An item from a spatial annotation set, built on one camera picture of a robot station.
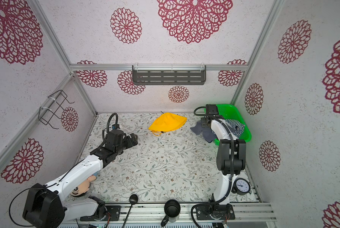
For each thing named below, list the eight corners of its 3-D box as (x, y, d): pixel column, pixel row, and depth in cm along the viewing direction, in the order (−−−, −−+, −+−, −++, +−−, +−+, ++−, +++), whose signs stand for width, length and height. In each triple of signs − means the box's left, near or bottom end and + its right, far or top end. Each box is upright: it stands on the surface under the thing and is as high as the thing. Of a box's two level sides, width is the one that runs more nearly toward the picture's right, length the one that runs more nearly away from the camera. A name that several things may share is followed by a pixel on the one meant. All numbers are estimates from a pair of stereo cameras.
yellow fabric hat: (161, 141, 105) (161, 138, 103) (146, 127, 114) (146, 124, 112) (187, 121, 118) (188, 119, 115) (172, 110, 126) (173, 107, 124)
